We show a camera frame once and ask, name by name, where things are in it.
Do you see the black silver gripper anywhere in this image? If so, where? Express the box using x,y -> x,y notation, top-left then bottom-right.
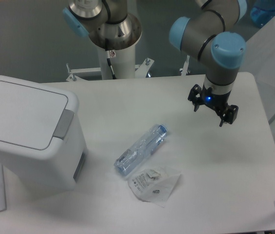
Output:
188,77 -> 238,127

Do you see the second grey robot arm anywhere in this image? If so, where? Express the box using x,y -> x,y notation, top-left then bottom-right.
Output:
62,0 -> 142,51

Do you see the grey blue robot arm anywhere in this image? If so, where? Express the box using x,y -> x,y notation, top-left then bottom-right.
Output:
169,0 -> 247,124

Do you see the white plastic trash can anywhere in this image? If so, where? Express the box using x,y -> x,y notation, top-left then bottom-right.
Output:
0,75 -> 87,190

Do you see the white trash can lid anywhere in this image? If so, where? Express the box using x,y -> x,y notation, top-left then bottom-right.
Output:
0,81 -> 68,150

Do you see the clear plastic water bottle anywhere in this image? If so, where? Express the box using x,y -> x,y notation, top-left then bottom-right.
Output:
114,124 -> 167,177

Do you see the crumpled clear plastic bag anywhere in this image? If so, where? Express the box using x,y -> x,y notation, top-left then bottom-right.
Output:
128,167 -> 181,207

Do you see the blue water jug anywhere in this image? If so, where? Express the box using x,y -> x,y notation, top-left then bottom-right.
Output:
250,0 -> 275,28

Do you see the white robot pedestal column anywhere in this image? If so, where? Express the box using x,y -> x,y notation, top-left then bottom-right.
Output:
96,45 -> 135,80

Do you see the black cable on pedestal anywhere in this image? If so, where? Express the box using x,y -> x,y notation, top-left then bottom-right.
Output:
105,40 -> 117,80

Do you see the white pedestal base frame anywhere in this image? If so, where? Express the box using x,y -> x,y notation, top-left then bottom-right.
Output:
65,55 -> 193,82

